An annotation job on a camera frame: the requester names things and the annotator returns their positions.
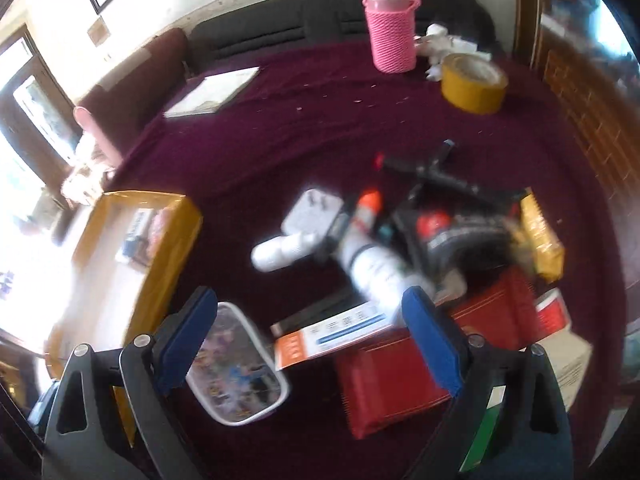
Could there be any stack of white papers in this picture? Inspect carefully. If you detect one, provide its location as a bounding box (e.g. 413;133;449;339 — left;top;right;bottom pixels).
164;66;261;118

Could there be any patterned cloth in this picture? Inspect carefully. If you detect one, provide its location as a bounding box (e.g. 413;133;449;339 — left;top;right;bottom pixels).
60;135;118;206

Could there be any maroon armchair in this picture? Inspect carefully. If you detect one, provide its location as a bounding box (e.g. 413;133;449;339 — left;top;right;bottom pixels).
74;27;191;171

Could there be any black sofa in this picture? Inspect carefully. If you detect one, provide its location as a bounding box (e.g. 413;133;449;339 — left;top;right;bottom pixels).
187;0;496;78

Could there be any white bottle orange cap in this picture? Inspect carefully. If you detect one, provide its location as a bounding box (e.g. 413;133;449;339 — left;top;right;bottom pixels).
337;190;431;313

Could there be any white orange carton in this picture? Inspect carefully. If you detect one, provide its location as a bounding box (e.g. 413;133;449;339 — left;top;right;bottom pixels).
270;302;396;372

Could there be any blue white box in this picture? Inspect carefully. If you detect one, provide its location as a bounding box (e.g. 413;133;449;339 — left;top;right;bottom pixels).
117;207;156;266

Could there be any white crumpled tissue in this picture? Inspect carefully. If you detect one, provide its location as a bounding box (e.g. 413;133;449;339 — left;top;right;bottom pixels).
414;22;493;81

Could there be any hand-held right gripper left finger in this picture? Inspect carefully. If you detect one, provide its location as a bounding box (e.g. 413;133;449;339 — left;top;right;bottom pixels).
42;285;221;480

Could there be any clear cartoon pencil case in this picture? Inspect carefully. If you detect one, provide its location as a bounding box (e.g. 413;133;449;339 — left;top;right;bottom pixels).
185;301;292;427

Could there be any wall plaque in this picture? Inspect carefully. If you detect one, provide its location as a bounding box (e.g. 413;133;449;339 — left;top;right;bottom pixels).
87;16;111;43

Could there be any small white dropper bottle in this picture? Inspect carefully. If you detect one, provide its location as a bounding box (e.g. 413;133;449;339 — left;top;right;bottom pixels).
250;232;321;273

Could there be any pink knitted bottle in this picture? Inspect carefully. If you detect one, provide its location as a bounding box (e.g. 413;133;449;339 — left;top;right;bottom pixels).
362;0;421;75

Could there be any yellow-edged cardboard tray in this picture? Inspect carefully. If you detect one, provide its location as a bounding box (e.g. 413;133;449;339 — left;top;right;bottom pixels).
45;190;203;451

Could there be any pink knitted pouch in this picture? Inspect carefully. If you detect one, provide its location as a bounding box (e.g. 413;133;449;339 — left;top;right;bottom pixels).
150;207;176;241

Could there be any yellow sachet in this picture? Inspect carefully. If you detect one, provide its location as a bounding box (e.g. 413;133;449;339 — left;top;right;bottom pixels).
517;187;566;283

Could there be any black marker red cap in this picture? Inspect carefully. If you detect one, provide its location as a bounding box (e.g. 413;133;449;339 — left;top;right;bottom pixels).
382;157;528;201

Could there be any black red snack packet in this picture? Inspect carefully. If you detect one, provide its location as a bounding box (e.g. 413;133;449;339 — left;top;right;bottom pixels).
395;205;521;291

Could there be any wooden glass door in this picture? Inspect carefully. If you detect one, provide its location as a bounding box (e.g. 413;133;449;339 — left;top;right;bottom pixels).
0;25;83;241

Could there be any yellow tape roll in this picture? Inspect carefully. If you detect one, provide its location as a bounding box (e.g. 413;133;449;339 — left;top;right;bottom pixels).
440;52;508;115

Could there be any white charger plug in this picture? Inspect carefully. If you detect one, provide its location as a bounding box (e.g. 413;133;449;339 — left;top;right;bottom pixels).
281;187;346;241

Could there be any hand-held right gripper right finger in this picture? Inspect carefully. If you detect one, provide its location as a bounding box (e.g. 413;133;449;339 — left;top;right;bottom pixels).
400;285;576;480

